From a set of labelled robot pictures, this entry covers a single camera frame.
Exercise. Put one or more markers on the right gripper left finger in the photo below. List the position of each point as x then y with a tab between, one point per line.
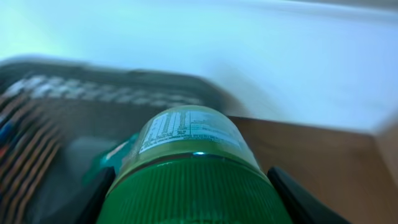
90	200

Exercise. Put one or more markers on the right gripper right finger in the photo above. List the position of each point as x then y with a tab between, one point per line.
302	206

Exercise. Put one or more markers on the green lid jar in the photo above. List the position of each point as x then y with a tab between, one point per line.
190	164

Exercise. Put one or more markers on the grey plastic basket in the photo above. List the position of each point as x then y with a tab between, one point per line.
57	116

